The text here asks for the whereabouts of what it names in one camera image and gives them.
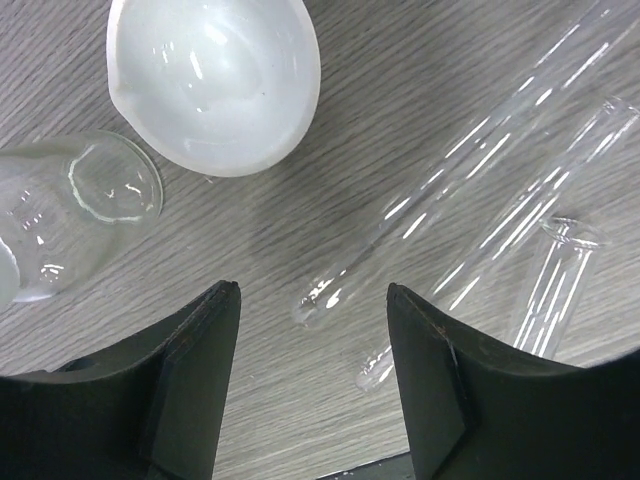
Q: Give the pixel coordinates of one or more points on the white evaporating dish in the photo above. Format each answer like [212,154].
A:
[221,88]

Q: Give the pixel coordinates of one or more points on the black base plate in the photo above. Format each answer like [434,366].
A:
[397,467]

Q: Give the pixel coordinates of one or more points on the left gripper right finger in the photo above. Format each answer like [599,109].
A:
[477,408]

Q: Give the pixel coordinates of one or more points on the small glass bottle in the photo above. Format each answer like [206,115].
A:
[70,205]

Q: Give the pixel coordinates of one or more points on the long glass test tube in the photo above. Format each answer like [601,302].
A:
[541,91]
[592,143]

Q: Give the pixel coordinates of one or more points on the short glass test tube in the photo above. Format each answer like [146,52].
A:
[562,267]

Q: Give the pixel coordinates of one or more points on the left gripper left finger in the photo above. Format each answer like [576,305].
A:
[147,407]

